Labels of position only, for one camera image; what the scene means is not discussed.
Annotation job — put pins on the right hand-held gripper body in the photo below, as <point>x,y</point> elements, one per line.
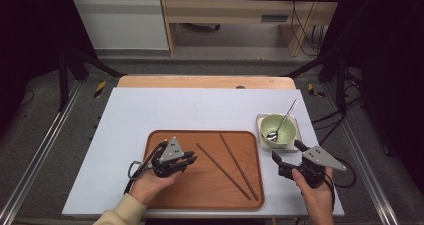
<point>316,158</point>

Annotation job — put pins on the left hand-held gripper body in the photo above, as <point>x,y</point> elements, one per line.
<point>171,151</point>

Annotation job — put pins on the metal spoon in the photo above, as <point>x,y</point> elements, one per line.
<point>272,136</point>

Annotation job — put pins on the wooden tray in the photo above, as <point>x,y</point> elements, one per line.
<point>186,191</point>

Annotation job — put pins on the green bowl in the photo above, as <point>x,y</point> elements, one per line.
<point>270,123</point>

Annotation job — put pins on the person's right hand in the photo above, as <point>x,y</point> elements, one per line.
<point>316,198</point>

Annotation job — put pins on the person's left hand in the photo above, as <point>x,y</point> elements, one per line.
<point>150,186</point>

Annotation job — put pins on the yellow black striped marker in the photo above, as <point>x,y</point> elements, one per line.
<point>311,89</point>
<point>100,89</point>

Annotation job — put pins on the black metal stand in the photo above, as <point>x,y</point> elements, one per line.
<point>340,81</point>
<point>63,78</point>

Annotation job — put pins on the dark round table cap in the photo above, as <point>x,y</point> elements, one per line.
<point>240,87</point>

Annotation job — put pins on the black curtain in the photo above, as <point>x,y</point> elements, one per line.
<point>383,51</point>
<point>30,35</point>

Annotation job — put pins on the dark rolled object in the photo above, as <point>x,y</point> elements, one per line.
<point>200,27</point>

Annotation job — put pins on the blue-green label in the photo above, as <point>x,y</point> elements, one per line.
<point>274,18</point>

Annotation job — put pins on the white cabinet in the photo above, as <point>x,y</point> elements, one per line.
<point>120,25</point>

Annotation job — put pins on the beige wooden desk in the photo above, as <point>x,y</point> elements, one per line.
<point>216,10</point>

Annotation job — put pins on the metal floor rail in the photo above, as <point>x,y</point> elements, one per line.
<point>363,158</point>
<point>36,158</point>

